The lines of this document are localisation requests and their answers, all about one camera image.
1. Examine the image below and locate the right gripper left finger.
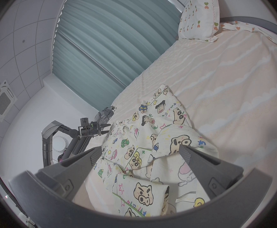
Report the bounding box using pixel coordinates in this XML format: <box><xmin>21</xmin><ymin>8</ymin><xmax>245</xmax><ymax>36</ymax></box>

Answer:
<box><xmin>35</xmin><ymin>146</ymin><xmax>103</xmax><ymax>200</ymax></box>

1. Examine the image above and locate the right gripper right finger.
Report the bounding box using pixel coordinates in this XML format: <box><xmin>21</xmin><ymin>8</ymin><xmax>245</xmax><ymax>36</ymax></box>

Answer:
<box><xmin>178</xmin><ymin>144</ymin><xmax>245</xmax><ymax>200</ymax></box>

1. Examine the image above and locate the white printed pyjama top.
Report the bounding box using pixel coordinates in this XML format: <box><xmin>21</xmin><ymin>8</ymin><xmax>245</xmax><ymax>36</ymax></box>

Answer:
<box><xmin>85</xmin><ymin>84</ymin><xmax>220</xmax><ymax>217</ymax></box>

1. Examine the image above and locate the pile of clothes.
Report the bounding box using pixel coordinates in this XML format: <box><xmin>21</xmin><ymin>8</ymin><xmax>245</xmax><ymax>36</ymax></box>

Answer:
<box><xmin>94</xmin><ymin>106</ymin><xmax>117</xmax><ymax>126</ymax></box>

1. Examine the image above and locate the bed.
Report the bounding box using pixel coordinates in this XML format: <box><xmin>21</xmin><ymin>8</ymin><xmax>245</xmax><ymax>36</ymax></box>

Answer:
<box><xmin>85</xmin><ymin>0</ymin><xmax>277</xmax><ymax>218</ymax></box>

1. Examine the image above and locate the white trash bin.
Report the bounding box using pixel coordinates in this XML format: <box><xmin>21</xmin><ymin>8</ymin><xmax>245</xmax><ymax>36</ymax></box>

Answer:
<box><xmin>52</xmin><ymin>136</ymin><xmax>68</xmax><ymax>152</ymax></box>

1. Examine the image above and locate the blue-green curtain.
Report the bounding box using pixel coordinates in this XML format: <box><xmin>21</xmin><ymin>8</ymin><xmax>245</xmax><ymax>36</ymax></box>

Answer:
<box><xmin>51</xmin><ymin>0</ymin><xmax>185</xmax><ymax>111</ymax></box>

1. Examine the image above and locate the ceiling air conditioner vent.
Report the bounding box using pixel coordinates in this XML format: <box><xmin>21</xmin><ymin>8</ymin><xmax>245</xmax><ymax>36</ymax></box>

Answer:
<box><xmin>0</xmin><ymin>80</ymin><xmax>18</xmax><ymax>123</ymax></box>

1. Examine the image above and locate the white printed pillow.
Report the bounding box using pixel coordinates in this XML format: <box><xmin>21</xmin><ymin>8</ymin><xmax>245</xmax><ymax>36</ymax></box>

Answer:
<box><xmin>178</xmin><ymin>0</ymin><xmax>221</xmax><ymax>43</ymax></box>

